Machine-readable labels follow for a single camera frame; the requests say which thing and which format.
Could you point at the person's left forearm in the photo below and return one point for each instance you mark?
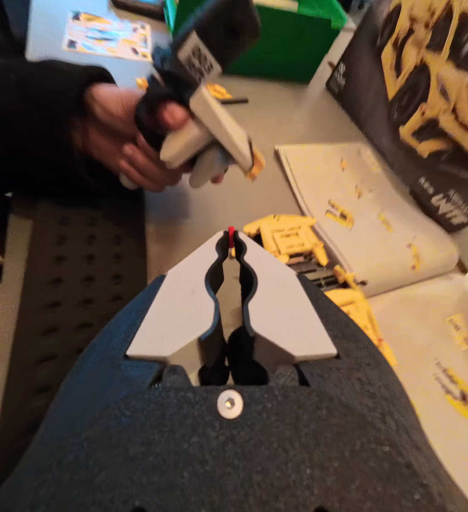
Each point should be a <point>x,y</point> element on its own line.
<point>26,120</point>

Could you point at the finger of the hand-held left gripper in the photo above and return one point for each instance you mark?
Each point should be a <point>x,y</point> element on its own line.
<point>222,120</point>

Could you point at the open instruction booklet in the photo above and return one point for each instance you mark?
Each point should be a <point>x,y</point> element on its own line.
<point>370,224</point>

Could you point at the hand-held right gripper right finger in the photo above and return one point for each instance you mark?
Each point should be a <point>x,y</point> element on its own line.
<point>286,316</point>

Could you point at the red connector pin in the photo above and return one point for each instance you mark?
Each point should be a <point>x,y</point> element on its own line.
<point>231,236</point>

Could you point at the yellow brick beam piece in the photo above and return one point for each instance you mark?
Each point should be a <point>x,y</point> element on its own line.
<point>257,166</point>

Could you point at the small yellow brick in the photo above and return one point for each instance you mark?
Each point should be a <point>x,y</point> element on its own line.
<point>142,84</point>

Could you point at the person's left hand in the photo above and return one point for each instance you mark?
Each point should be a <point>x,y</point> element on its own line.
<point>110,128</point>

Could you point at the green plastic bin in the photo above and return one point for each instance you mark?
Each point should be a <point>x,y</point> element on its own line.
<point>290,48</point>

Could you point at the yellow brick car model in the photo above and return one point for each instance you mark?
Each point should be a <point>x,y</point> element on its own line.
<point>290,236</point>

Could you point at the black brick set box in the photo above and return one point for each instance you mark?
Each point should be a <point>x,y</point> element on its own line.
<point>418,80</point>

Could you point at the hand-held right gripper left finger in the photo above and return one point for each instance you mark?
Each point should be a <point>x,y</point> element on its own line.
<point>178,316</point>

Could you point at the yellow brick with black axle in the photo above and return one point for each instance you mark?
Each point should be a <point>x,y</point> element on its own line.
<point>218,91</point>

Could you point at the colourful sticker sheet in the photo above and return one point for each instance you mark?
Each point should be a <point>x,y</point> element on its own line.
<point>106,36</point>

